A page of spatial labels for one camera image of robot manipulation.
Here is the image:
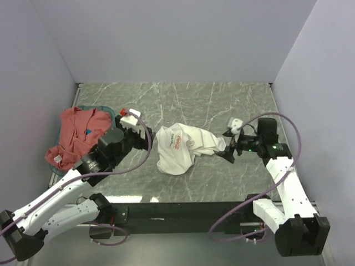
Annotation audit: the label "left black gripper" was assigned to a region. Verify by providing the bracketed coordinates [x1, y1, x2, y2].
[111, 115, 155, 166]

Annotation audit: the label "white Coca-Cola t-shirt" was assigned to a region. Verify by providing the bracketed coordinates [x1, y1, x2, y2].
[156, 123, 226, 176]

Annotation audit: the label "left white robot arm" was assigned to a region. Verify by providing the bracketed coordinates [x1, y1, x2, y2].
[1, 126, 155, 262]

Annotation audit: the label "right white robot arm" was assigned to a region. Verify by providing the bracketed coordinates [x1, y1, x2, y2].
[218, 116, 330, 257]

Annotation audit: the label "teal plastic basket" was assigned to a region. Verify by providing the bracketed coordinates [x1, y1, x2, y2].
[48, 104, 116, 176]

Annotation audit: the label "red t-shirt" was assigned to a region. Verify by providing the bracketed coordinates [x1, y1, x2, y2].
[44, 106, 113, 172]

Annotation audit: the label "black base beam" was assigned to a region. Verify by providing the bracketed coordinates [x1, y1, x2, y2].
[88, 202, 267, 241]

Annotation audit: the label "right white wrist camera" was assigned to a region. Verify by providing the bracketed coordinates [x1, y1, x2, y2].
[227, 117, 244, 136]

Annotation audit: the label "aluminium frame rail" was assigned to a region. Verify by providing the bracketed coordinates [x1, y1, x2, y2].
[302, 201, 319, 217]

